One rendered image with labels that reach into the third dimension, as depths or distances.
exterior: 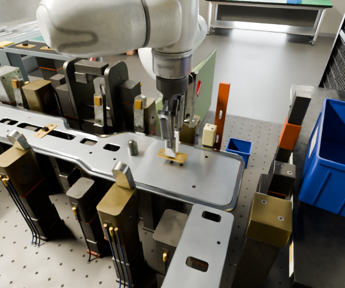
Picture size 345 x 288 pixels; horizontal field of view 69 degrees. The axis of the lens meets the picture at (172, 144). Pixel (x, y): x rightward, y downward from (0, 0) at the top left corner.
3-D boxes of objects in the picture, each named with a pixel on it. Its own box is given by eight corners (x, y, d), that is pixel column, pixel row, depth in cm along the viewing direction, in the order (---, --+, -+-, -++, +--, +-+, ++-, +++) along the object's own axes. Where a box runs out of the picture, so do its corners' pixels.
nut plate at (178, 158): (156, 156, 72) (155, 153, 71) (161, 148, 74) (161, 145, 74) (183, 163, 69) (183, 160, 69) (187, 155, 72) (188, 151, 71)
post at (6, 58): (26, 128, 141) (-8, 48, 115) (36, 122, 147) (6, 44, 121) (36, 131, 139) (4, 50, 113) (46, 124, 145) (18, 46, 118)
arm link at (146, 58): (158, 85, 148) (133, 55, 143) (181, 64, 146) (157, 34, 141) (158, 86, 133) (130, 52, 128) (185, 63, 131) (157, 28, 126)
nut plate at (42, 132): (40, 138, 83) (39, 135, 82) (32, 136, 84) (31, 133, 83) (58, 125, 89) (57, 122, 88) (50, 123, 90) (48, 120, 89)
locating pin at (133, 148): (126, 158, 77) (124, 141, 73) (131, 152, 79) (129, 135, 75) (135, 160, 76) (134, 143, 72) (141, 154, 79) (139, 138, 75)
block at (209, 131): (196, 206, 98) (203, 128, 76) (198, 199, 100) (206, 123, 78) (205, 208, 97) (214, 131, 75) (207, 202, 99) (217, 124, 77)
